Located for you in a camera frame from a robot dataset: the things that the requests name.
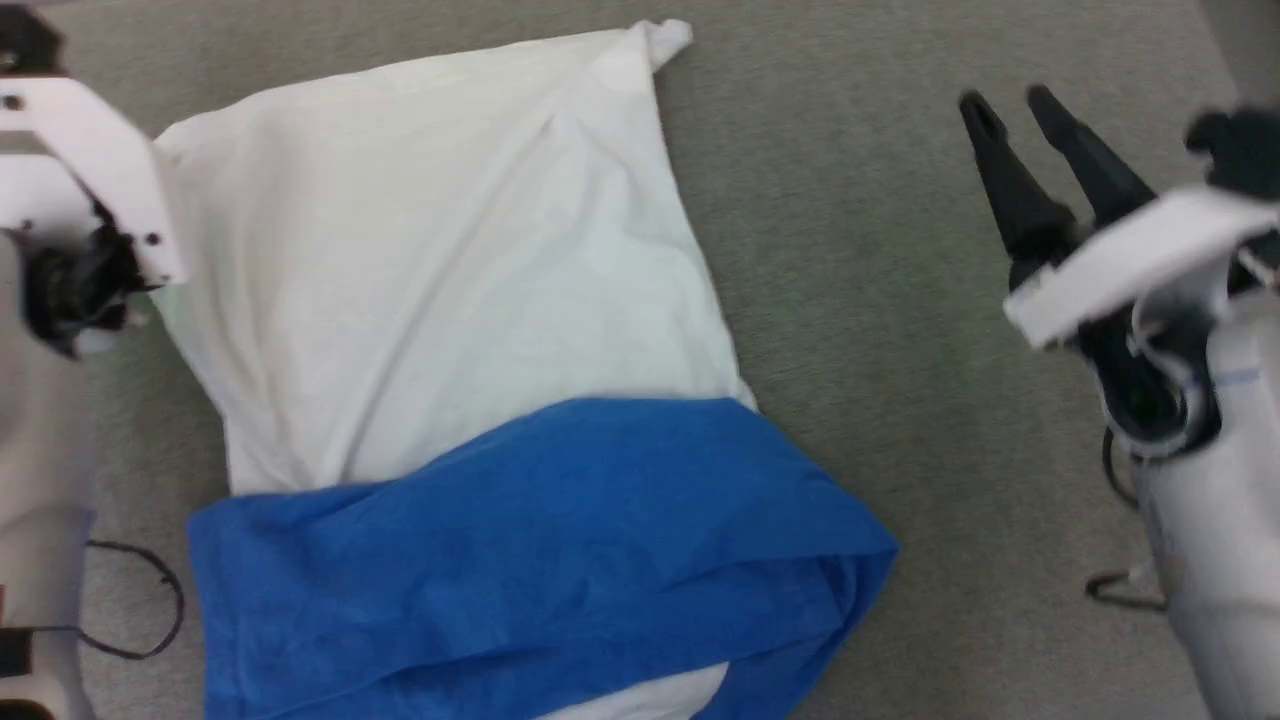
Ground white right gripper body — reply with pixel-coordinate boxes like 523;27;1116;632
1002;185;1280;351

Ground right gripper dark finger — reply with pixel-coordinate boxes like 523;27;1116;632
1026;84;1163;231
958;90;1081;293

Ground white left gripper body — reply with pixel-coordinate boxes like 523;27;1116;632
0;74;188;292

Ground blue and white garment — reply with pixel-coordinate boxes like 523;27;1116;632
148;18;901;720

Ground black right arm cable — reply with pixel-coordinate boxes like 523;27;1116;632
1084;428;1169;613

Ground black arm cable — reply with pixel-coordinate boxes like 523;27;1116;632
1084;428;1169;613
82;540;187;662

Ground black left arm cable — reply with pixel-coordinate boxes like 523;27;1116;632
82;540;187;662

